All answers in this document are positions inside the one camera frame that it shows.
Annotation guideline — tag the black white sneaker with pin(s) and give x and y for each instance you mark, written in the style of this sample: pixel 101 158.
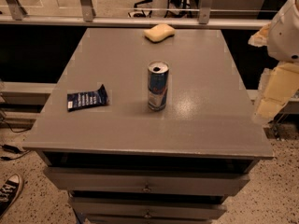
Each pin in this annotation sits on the black white sneaker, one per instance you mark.
pixel 9 192

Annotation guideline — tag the blue silver redbull can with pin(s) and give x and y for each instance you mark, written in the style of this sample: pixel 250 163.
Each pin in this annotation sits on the blue silver redbull can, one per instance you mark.
pixel 158 72

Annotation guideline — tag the lower grey drawer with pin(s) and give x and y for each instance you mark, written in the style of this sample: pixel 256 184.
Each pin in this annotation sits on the lower grey drawer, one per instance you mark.
pixel 146 209

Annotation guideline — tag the grey drawer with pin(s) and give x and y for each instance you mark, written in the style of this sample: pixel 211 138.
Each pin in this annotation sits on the grey drawer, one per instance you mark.
pixel 146 209
pixel 150 182

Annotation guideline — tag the upper grey drawer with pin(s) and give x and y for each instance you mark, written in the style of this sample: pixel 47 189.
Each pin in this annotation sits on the upper grey drawer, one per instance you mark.
pixel 150 182

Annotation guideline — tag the metal railing frame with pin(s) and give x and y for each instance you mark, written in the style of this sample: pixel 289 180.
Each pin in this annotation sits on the metal railing frame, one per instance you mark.
pixel 206 14

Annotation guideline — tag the yellow sponge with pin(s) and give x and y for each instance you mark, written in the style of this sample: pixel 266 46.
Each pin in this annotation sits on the yellow sponge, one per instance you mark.
pixel 159 32

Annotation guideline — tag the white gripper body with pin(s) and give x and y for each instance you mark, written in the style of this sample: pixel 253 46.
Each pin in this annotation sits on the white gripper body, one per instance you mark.
pixel 285 36

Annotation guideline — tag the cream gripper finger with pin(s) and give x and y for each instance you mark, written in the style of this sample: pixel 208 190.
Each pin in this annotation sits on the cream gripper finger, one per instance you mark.
pixel 276 87
pixel 260 38

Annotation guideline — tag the grey drawer cabinet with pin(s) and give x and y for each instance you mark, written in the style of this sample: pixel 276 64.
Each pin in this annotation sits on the grey drawer cabinet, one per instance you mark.
pixel 205 127

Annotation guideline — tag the dark blue snack wrapper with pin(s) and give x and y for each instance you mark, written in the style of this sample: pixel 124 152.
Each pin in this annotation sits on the dark blue snack wrapper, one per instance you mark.
pixel 87 99

